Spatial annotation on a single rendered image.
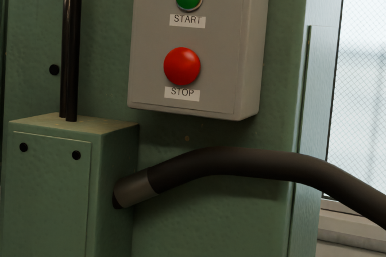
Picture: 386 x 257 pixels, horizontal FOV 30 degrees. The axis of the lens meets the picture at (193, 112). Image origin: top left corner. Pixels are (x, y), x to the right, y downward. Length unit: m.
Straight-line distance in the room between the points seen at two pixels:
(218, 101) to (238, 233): 0.14
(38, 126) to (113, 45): 0.11
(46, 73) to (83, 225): 0.20
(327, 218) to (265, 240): 1.50
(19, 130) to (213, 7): 0.20
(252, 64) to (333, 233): 1.58
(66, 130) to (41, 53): 0.16
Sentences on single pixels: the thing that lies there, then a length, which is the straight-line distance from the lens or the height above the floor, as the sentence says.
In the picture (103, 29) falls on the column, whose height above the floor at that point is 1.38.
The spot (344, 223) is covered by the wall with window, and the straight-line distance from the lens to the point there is 2.13.
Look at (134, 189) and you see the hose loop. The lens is 0.62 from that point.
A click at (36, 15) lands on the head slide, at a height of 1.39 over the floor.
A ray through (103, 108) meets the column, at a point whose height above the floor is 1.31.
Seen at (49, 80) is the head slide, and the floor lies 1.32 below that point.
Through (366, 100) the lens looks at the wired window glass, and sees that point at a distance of 2.14.
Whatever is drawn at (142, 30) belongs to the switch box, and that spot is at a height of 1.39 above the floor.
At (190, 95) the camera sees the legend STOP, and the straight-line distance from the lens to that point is 0.58.
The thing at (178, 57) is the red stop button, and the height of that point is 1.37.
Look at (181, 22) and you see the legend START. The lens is 0.58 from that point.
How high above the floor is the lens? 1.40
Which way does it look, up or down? 7 degrees down
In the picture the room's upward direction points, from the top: 4 degrees clockwise
